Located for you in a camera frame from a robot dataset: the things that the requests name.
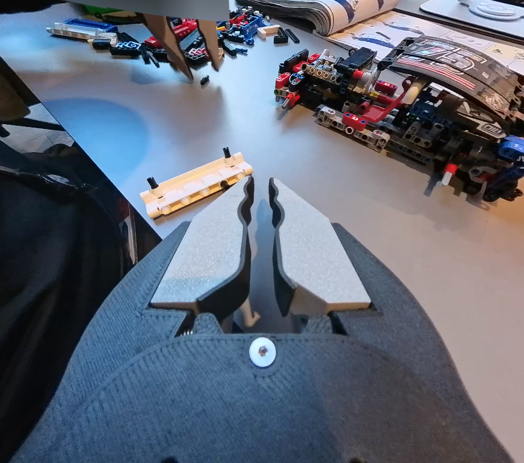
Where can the open instruction booklet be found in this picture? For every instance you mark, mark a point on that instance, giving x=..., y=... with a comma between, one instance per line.
x=368, y=31

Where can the person's dark clothing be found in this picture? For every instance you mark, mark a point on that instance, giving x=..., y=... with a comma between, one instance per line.
x=49, y=266

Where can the building brick toy car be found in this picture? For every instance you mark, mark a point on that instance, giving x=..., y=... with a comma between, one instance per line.
x=409, y=103

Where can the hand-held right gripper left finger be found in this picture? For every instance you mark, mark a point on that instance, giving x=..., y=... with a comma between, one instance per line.
x=200, y=262

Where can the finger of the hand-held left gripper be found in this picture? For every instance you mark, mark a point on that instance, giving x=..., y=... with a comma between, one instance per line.
x=170, y=37
x=213, y=41

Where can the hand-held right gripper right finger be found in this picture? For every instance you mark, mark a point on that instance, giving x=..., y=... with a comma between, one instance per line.
x=319, y=262

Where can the white building brick panel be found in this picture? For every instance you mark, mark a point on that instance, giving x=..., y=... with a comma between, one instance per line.
x=192, y=189

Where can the pile of loose building pieces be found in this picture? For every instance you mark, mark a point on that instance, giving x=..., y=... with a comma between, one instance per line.
x=131, y=48

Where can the rolled instruction booklet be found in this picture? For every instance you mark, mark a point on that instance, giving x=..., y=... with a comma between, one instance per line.
x=327, y=5

